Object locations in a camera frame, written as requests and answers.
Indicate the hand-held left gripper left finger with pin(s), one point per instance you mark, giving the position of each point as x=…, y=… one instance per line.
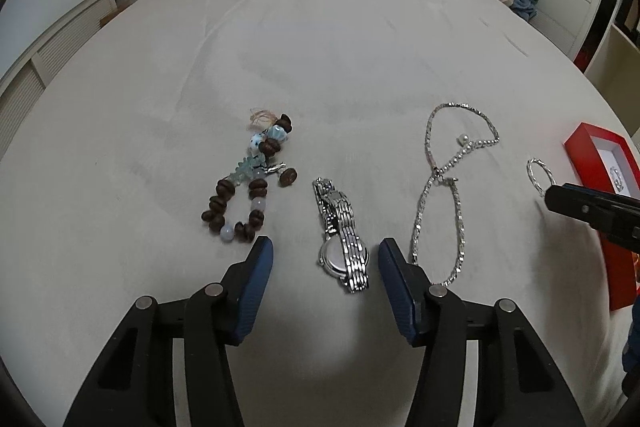
x=255, y=287

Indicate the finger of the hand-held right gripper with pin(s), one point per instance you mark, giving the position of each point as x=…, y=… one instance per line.
x=600, y=212

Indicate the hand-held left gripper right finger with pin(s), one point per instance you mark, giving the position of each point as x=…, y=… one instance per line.
x=395, y=287

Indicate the red jewelry box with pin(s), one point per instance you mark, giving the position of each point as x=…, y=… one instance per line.
x=620, y=277

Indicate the silver wrist watch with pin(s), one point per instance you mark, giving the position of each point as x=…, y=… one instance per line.
x=345, y=227

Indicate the cream shelf unit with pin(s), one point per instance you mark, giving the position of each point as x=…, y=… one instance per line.
x=615, y=57

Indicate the white louvered cabinet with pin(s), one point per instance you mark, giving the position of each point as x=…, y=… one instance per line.
x=65, y=37

